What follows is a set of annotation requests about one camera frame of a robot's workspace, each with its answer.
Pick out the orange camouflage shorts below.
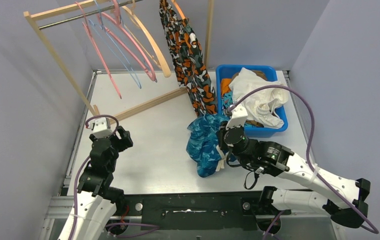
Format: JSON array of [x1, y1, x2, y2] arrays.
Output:
[[159, 0, 218, 116]]

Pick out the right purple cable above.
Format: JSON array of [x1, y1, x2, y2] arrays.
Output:
[[228, 84, 380, 240]]

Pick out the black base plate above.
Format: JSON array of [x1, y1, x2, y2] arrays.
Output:
[[111, 190, 279, 231]]

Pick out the thick pink hanger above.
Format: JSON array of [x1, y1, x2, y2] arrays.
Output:
[[98, 0, 157, 83]]

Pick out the light blue shark print shorts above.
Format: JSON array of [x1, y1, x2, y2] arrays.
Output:
[[221, 91, 233, 108]]

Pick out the white shorts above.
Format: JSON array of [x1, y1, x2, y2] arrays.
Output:
[[229, 67, 289, 129]]

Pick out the light blue hanger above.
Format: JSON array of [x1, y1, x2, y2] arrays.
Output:
[[108, 0, 157, 82], [87, 0, 142, 90]]

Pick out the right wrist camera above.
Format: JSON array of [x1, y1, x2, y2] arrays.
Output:
[[226, 105, 248, 130]]

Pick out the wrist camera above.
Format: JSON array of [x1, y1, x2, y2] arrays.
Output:
[[226, 105, 248, 130], [92, 117, 113, 139]]

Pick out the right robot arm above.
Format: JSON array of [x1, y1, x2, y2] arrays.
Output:
[[217, 126, 371, 229]]

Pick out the wooden hanger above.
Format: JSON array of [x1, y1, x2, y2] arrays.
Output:
[[121, 0, 172, 78]]

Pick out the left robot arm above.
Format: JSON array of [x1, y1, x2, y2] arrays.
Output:
[[58, 126, 133, 240]]

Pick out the orange hanger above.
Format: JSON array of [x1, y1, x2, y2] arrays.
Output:
[[172, 0, 186, 19]]

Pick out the wooden clothes rack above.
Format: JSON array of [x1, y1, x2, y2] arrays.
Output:
[[23, 0, 214, 120]]

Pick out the dark blue leaf print shorts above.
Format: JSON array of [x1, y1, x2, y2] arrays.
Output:
[[186, 114, 228, 178]]

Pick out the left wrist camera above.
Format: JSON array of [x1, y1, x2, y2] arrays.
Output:
[[92, 117, 113, 139]]

